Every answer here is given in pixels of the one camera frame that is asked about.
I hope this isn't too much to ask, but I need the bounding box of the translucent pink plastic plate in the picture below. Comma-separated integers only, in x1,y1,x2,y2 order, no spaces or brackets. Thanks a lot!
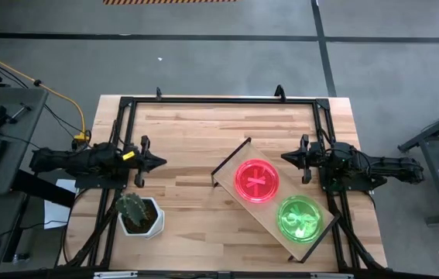
234,157,282,204

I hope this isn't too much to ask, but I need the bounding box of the black aluminium table frame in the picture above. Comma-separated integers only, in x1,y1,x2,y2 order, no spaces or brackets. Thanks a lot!
54,95,390,272

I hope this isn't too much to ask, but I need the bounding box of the green cactus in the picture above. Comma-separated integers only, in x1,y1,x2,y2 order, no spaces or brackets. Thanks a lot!
115,191,149,228

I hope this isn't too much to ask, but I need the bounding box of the white paper sheet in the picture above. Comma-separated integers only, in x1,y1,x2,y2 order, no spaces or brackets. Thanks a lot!
43,177,78,231

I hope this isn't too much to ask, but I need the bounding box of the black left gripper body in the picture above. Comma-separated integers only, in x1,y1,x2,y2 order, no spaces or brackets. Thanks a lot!
122,135,152,189

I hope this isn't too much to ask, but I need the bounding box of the translucent green plastic plate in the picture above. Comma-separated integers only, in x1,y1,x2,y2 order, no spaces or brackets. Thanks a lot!
276,194,325,245

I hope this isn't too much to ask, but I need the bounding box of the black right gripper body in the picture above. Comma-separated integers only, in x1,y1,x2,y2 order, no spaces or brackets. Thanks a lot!
298,133,325,185

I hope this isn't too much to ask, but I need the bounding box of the yellow cable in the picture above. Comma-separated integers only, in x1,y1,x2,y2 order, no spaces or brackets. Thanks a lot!
0,42,91,143

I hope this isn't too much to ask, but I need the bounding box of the white hexagonal plant pot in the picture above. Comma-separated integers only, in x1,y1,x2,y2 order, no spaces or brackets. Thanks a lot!
118,196,166,239

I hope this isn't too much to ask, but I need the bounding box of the grey side desk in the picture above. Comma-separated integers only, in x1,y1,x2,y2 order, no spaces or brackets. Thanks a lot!
0,85,50,197

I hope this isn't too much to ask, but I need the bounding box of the black flat panel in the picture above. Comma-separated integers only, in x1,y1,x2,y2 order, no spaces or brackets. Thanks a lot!
11,169,77,209

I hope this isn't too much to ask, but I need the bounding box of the black metal stand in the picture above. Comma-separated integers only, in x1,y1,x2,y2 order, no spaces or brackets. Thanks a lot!
396,101,439,227

